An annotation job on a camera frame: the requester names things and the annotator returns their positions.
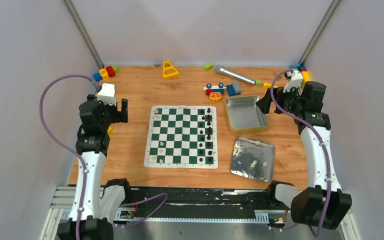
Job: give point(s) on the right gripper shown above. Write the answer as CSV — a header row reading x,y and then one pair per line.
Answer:
x,y
264,103

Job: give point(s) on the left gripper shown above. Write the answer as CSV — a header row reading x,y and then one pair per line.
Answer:
x,y
113,110

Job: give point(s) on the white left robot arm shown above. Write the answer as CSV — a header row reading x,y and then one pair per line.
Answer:
x,y
94,207

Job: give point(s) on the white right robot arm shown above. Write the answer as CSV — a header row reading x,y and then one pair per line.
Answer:
x,y
322,203

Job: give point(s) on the metal tin with black pieces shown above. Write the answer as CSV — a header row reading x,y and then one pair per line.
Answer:
x,y
244,116

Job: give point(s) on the green white chess mat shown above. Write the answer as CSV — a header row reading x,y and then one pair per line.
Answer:
x,y
177,137

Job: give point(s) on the yellow arch block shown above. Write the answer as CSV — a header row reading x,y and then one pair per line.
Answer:
x,y
267,85

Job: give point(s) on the yellow red blue brick tower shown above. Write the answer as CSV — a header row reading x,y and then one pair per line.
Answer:
x,y
304,72

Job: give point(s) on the green cube block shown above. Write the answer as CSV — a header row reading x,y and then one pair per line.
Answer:
x,y
258,82

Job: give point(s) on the colourful cylinder block row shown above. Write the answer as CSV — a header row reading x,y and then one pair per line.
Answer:
x,y
106,73

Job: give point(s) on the grey blue brick stack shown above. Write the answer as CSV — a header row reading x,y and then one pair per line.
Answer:
x,y
233,89

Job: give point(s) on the metal tin lid tray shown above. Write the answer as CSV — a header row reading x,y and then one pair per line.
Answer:
x,y
253,159

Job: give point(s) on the toy block car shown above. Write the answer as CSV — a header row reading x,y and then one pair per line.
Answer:
x,y
214,92

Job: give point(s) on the silver microphone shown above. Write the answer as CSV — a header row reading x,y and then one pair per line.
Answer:
x,y
219,69

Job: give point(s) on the white right camera box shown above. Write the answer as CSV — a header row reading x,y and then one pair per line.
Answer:
x,y
295,78

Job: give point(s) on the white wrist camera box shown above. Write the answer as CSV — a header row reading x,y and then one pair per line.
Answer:
x,y
107,94

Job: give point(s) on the yellow triangular frame block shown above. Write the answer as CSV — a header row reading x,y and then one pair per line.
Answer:
x,y
169,70

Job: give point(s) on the green block near wall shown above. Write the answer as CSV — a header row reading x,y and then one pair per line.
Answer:
x,y
208,66

